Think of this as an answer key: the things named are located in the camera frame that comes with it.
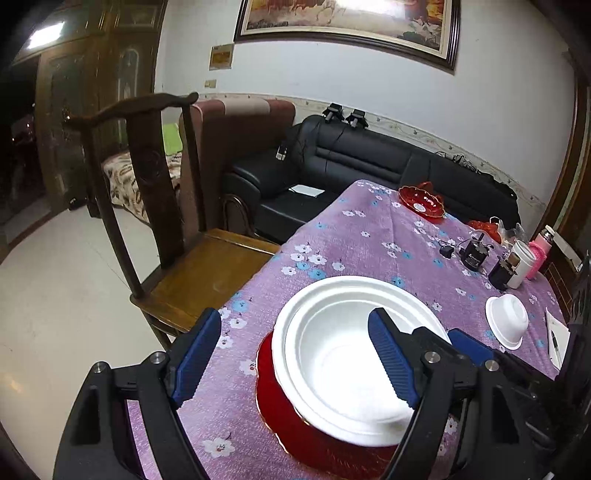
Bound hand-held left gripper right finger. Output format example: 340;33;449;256
368;308;532;480

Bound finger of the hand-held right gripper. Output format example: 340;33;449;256
448;329;559;402

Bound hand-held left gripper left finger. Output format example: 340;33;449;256
53;308;222;480

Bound large white bowl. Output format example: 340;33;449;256
284;295;451;446

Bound red plate with gold print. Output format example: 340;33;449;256
255;331;416;478

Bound beige ribbed bowl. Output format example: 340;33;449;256
271;275;452;448

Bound small white bowl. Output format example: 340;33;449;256
485;294;530;350

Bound white notebook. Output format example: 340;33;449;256
545;307;571;370

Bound round black power adapter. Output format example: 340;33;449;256
459;234;494;271

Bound white jar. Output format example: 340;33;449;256
505;240;536;289

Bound pink bottle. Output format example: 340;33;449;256
527;225;555;281

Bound red plastic bag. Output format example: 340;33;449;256
467;217;504;243

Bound purple floral tablecloth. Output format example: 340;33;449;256
127;179;571;480

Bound small red glass plate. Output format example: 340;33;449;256
398;185;446;219

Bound patterned blanket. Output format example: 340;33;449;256
102;150;185;224

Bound dark wooden chair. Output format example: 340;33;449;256
62;92;282;352

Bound black leather sofa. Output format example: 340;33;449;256
222;114;522;245

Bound green cloth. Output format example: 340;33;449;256
163;122;183;155

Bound brown armchair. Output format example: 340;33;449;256
178;98;296;241

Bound wooden cabinet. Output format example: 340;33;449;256
34;0;167;217

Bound black cables on sofa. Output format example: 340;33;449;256
434;150;515;195

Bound wooden door frame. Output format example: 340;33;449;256
536;46;591;305

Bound yellow wall notice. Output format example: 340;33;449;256
209;44;235;71

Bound framed wall painting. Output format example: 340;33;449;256
233;0;462;72

